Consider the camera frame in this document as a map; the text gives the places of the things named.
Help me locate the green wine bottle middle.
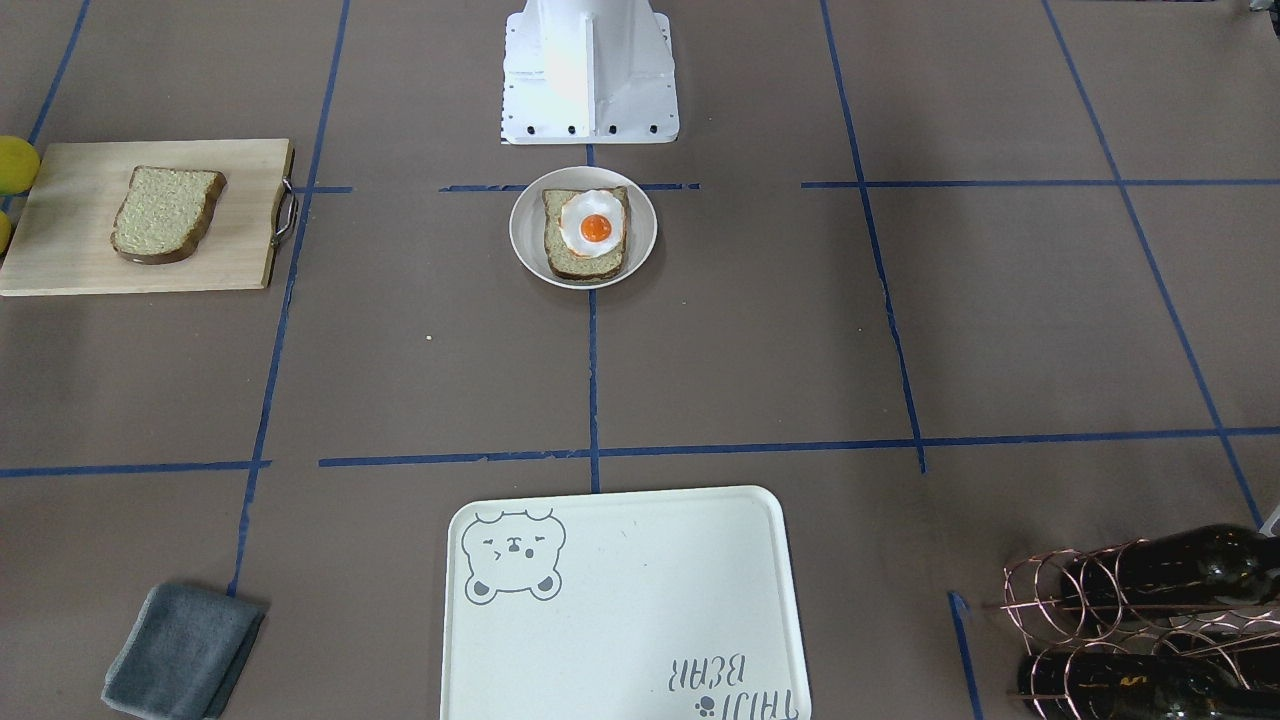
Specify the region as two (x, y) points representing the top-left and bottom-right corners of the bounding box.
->
(1060, 524), (1279, 621)

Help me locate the copper wire bottle rack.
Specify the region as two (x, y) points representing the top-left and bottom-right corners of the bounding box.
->
(1002, 550), (1277, 693)

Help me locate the wooden cutting board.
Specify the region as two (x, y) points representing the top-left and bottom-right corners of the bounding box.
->
(1, 138), (298, 297)

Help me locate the green wine bottle front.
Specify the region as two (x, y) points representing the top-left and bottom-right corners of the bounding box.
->
(1018, 650), (1279, 719)

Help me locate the white round plate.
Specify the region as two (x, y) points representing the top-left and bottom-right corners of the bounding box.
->
(508, 167), (658, 290)

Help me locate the grey folded cloth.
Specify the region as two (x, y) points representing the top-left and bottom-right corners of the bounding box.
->
(101, 583), (266, 719)

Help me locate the fried egg toy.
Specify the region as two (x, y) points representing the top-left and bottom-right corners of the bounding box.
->
(556, 190), (627, 258)

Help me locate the green wine bottle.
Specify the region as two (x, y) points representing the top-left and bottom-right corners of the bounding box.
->
(1060, 524), (1279, 621)
(1018, 650), (1279, 719)

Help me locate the cream bear tray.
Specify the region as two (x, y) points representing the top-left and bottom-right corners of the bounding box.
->
(439, 486), (813, 719)

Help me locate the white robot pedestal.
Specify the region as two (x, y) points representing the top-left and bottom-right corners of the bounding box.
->
(500, 1), (681, 146)

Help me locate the bread slice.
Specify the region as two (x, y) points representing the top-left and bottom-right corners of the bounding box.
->
(110, 165), (227, 265)
(541, 186), (631, 282)

